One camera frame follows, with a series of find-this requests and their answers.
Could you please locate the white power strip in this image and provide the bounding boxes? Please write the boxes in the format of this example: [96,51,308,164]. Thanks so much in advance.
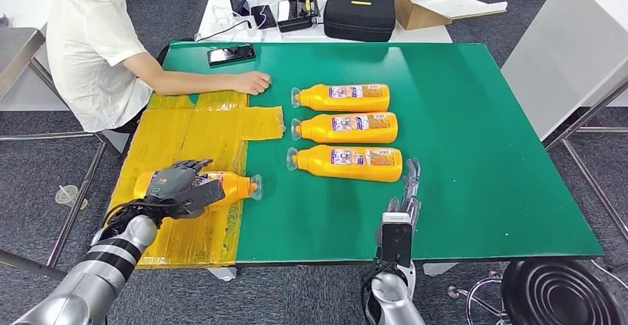
[210,14,262,38]

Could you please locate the white flat sheet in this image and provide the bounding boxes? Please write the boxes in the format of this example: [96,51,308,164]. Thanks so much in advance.
[404,0,509,20]

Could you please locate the black smartphone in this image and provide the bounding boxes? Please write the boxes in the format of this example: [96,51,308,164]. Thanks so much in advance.
[207,44,257,66]

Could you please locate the person's hand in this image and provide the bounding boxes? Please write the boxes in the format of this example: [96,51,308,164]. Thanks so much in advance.
[230,71,272,96]

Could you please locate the white floor cable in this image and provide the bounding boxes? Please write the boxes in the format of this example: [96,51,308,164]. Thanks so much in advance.
[591,260,628,290]

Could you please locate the steel leg frame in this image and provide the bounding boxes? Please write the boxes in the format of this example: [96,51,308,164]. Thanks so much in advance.
[543,75,628,245]

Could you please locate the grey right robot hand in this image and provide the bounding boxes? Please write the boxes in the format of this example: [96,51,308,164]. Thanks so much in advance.
[381,158,424,239]

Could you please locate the clear plastic cup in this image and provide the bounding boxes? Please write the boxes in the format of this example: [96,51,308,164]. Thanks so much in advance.
[55,184,90,210]

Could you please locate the black zipped carrying case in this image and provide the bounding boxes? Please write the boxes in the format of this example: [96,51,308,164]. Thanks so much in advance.
[323,0,396,43]

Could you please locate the black boxy device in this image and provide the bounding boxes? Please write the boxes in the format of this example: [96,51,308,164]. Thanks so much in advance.
[277,0,322,33]

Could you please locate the chrome stool base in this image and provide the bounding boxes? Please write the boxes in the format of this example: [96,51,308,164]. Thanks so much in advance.
[447,269,511,325]

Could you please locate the black power bank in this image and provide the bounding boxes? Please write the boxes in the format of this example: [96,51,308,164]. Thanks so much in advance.
[250,4,278,30]

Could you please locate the brown cardboard box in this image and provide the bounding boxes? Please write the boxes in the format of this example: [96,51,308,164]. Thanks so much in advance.
[386,0,458,31]

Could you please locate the yellow taped cardboard mat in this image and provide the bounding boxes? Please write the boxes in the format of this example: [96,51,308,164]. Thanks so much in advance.
[96,91,287,269]

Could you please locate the steel table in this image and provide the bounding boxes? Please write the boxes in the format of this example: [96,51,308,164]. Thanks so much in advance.
[0,26,108,284]

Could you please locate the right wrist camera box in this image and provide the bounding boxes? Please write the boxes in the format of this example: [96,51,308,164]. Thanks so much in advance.
[380,211,414,268]

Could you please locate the black round stool seat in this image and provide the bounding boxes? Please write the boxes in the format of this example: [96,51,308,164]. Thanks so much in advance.
[501,258,627,325]

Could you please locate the orange detergent bottle clear cap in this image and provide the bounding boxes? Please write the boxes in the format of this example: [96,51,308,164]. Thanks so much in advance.
[133,170,264,211]
[286,145,404,184]
[290,112,399,144]
[290,83,391,113]

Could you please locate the person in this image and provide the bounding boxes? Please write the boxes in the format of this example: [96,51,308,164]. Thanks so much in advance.
[46,0,272,133]

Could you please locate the white table foot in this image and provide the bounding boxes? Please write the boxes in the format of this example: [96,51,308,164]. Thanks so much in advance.
[208,266,238,282]
[422,262,458,278]

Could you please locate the black power cable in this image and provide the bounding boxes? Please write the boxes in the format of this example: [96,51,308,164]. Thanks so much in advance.
[195,17,252,42]

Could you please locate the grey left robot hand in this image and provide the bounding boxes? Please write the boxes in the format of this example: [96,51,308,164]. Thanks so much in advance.
[144,158,227,218]

